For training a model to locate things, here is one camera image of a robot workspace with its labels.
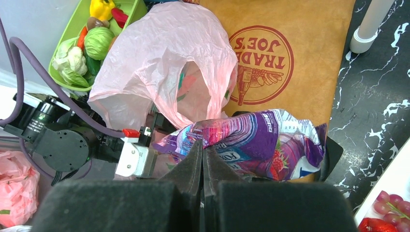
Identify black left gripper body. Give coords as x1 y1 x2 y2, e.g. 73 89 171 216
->
94 112 167 163

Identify crumpled pink bag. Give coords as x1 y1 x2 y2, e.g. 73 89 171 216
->
0 151 40 228

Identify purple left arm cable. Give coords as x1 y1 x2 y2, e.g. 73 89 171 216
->
0 19 126 180

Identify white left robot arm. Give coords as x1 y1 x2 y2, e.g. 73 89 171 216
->
3 93 124 185

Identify white fruit tray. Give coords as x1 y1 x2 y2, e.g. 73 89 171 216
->
354 141 410 225

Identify white PVC pipe frame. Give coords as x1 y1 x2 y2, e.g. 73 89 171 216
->
350 0 394 54

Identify purple Fox's candy bag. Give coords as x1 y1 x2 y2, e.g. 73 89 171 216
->
153 109 327 181

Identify brown Trader Joe's tote bag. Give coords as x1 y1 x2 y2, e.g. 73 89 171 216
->
198 0 357 183

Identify orange carrot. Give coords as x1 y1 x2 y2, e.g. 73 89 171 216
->
76 26 88 50

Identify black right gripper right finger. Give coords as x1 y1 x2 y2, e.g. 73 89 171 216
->
202 146 244 232

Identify green cabbage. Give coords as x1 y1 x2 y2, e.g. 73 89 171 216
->
84 27 115 60

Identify brown mushroom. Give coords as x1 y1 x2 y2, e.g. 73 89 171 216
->
86 16 110 31

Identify pink plastic grocery bag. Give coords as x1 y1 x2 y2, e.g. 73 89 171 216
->
88 1 237 130

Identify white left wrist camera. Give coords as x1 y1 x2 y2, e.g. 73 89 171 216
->
115 127 158 178

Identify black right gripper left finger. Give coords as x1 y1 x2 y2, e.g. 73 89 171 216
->
159 140 203 232

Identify yellow bell pepper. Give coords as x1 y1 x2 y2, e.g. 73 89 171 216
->
89 0 116 21

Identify red chili pepper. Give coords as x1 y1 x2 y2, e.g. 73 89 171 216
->
111 8 128 29

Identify red grape bunch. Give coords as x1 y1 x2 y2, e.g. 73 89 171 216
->
373 190 410 232

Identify red strawberry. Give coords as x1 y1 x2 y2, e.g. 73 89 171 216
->
358 217 398 232

